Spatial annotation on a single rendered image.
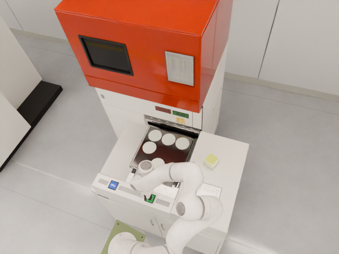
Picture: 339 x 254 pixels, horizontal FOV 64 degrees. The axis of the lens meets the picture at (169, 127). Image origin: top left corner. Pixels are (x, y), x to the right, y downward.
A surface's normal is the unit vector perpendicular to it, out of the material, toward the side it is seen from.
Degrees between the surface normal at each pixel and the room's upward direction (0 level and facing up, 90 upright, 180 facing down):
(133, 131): 0
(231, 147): 0
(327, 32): 90
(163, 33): 90
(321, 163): 0
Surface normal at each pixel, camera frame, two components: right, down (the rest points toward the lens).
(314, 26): -0.35, 0.79
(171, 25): -0.07, -0.56
